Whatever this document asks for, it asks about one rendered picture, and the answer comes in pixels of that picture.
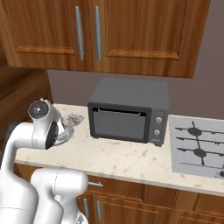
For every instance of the wooden drawer front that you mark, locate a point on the wooden drawer front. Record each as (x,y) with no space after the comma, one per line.
(159,196)
(204,202)
(122,188)

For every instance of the grey fish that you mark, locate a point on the grey fish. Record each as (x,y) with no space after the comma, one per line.
(73,119)

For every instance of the grey toaster oven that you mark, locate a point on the grey toaster oven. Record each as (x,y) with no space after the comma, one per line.
(131,92)

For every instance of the round grey oven knob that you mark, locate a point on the round grey oven knob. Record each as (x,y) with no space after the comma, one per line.
(157,133)
(159,120)

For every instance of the wooden wall cupboard door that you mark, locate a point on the wooden wall cupboard door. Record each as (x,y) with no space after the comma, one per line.
(145,35)
(43,32)

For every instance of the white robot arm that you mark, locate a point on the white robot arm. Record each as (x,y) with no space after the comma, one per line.
(17,189)

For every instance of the grey gas hob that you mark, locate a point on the grey gas hob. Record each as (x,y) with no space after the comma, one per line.
(198,143)

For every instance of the wooden base cupboard door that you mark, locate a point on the wooden base cupboard door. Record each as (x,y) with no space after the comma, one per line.
(195,218)
(80,208)
(131,211)

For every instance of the grey oven glass door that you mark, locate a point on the grey oven glass door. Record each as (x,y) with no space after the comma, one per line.
(119,125)

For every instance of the wooden tall cabinet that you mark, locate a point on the wooden tall cabinet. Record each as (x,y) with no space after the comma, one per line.
(20,87)

